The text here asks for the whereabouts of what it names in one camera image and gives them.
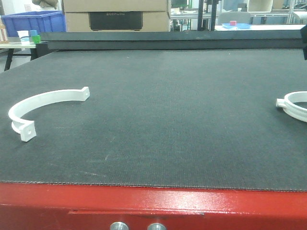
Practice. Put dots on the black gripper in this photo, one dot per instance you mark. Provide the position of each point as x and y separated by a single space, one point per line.
303 32

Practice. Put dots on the white ring pipe clamp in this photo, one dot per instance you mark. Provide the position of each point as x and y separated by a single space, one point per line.
289 107

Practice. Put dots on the white half-ring pipe clamp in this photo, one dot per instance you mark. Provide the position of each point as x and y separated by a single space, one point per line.
26 128

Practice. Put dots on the blue tray with red cube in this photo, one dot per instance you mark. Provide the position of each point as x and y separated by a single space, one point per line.
234 25

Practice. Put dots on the dark grey table mat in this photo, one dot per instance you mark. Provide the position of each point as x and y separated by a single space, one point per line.
176 118

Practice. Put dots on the cardboard box with black device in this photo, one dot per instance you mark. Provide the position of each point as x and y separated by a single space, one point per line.
117 15

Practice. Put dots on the right silver bolt head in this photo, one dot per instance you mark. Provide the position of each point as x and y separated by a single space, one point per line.
156 226

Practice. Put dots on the silver bolt head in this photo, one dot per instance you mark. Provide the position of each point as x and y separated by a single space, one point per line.
119 226
156 226

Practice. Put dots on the blue crate on side table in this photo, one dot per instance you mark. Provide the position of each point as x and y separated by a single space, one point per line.
42 21

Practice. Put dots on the green small cup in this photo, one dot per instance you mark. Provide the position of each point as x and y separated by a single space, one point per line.
36 39

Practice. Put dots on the left silver bolt head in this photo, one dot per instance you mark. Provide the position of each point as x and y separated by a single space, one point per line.
119 226

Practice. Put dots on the blue small block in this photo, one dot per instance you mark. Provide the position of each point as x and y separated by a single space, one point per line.
33 33

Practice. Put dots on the white paper cup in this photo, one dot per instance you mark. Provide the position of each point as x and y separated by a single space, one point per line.
24 37

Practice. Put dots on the red metal table frame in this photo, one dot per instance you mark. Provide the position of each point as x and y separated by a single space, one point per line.
96 207

